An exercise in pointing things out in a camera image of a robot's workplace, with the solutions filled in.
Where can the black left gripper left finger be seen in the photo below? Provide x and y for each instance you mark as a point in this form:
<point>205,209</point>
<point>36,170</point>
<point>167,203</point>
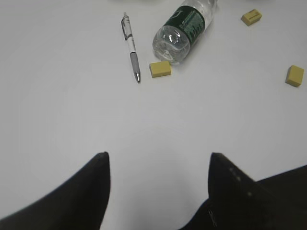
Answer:
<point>79,203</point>

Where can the clear water bottle green label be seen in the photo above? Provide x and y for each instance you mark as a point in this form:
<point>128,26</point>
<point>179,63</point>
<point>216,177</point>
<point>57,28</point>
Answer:
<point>175,39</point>

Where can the yellow eraser centre printed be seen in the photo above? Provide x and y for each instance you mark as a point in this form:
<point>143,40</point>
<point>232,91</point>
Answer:
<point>251,17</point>

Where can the yellow eraser front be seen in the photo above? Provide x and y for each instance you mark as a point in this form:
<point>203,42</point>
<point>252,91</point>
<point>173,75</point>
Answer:
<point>294,76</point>

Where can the yellow eraser near bottle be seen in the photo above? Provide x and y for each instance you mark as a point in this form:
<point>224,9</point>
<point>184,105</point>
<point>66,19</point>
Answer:
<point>160,69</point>

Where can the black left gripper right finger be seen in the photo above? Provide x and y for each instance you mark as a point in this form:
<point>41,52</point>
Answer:
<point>237,202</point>

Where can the grey grip pen left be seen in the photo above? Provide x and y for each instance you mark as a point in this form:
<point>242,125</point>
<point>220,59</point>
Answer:
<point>128,36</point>

